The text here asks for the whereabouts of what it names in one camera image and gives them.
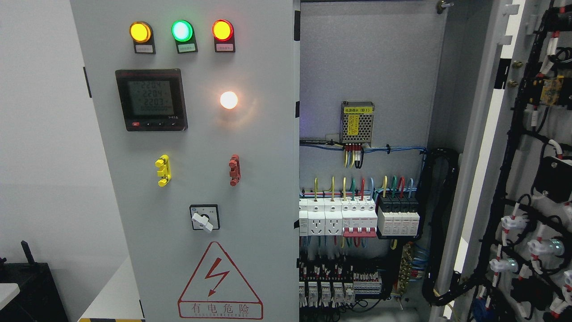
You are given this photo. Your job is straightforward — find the grey cabinet door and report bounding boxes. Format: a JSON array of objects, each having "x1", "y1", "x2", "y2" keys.
[
  {"x1": 70, "y1": 0, "x2": 300, "y2": 322},
  {"x1": 423, "y1": 0, "x2": 571, "y2": 322}
]

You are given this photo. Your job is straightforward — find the red test terminal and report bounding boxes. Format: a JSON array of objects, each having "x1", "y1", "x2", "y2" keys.
[{"x1": 228, "y1": 154, "x2": 241, "y2": 186}]

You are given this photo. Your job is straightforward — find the white socket modules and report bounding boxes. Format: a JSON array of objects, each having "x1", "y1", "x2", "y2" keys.
[{"x1": 299, "y1": 198, "x2": 343, "y2": 237}]

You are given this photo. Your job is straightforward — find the metal mesh power supply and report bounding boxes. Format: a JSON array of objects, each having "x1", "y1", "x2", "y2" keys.
[{"x1": 340, "y1": 101, "x2": 374, "y2": 144}]

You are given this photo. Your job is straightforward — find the white glowing indicator light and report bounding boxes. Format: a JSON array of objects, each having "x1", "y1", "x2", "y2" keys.
[{"x1": 220, "y1": 90, "x2": 238, "y2": 110}]

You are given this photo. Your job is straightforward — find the yellow test terminal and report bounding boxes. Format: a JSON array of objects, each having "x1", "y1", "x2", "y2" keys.
[{"x1": 155, "y1": 154, "x2": 172, "y2": 187}]

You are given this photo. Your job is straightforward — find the black white surge protector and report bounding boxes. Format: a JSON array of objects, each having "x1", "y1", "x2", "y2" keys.
[{"x1": 376, "y1": 195, "x2": 421, "y2": 240}]

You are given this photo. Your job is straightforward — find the relay terminal row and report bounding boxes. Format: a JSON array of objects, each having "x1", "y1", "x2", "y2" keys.
[{"x1": 297, "y1": 257, "x2": 383, "y2": 309}]

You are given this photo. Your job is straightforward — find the red indicator light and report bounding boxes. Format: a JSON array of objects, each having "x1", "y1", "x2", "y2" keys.
[{"x1": 212, "y1": 20, "x2": 236, "y2": 53}]

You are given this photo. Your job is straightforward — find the red electric danger sticker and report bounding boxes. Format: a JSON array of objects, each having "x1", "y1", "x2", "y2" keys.
[{"x1": 178, "y1": 241, "x2": 264, "y2": 320}]

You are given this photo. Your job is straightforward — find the black digital power meter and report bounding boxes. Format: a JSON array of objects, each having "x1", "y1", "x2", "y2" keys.
[{"x1": 115, "y1": 68, "x2": 188, "y2": 131}]

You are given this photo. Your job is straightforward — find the brass ground bus bar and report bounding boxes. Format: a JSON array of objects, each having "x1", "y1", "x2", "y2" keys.
[{"x1": 396, "y1": 242, "x2": 413, "y2": 296}]

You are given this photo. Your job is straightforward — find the green indicator light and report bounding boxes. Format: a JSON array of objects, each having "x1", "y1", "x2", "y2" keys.
[{"x1": 170, "y1": 20, "x2": 198, "y2": 53}]

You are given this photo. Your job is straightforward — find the yellow indicator light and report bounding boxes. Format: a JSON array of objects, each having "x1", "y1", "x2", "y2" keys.
[{"x1": 129, "y1": 21, "x2": 156, "y2": 54}]

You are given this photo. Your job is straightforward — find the white rotary selector switch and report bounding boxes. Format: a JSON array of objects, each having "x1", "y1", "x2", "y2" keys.
[{"x1": 189, "y1": 204, "x2": 220, "y2": 233}]

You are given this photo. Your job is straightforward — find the red handled circuit breaker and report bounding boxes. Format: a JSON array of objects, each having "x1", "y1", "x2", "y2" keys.
[{"x1": 341, "y1": 199, "x2": 379, "y2": 238}]

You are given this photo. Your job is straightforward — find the black cable harness right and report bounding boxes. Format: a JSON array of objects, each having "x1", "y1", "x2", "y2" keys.
[{"x1": 416, "y1": 148, "x2": 461, "y2": 307}]

